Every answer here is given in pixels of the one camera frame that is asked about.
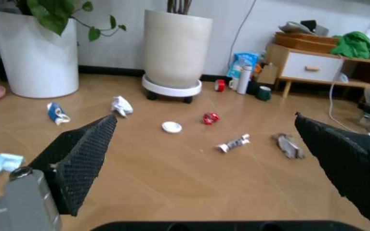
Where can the grey folded cloth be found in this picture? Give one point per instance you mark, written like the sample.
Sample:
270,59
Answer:
296,27

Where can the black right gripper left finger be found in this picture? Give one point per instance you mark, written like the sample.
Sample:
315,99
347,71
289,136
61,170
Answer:
85,158

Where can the white angled plant pot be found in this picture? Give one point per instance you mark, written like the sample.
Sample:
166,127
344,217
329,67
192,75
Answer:
40,57

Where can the brown cardboard box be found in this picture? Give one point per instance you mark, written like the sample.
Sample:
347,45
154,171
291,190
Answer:
267,73

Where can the red tape roll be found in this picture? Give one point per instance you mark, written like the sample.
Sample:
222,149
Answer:
219,85

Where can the dark tree trunk stems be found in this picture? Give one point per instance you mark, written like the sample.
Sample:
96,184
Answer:
179,6

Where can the dark green mug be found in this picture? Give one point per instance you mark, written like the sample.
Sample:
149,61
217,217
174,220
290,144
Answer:
264,93

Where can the wooden side cabinet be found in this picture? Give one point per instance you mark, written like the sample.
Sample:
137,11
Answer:
358,72

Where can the green leafy pothos plant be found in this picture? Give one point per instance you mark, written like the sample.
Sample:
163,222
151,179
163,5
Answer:
54,16

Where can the white mug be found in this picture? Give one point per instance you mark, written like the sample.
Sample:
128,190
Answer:
233,84

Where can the stacked wooden trays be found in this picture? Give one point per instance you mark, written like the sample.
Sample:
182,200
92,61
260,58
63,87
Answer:
304,42

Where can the green cloth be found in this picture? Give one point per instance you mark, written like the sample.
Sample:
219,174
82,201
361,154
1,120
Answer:
353,45

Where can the crushed red can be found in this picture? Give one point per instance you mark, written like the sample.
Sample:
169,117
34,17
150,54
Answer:
210,118

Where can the beige round plant pot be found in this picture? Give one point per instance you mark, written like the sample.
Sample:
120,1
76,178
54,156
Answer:
175,48

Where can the white wheeled pot stand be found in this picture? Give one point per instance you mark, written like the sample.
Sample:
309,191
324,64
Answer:
171,91

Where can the blue white snack bag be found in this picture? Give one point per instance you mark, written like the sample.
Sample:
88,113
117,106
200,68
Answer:
241,63

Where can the white cabinet drawer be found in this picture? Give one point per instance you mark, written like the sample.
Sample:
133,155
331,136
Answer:
312,67

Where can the white thermos bottle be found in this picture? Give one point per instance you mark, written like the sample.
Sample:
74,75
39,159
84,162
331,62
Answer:
243,79

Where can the white round lid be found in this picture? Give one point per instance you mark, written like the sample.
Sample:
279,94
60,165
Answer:
171,127

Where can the squeezed white tube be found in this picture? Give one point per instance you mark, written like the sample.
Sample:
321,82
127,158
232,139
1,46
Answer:
233,144

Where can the crumpled white paper ball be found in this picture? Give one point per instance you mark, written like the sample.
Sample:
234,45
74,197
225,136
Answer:
121,106

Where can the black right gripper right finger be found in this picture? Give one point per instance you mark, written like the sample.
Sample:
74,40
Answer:
349,166

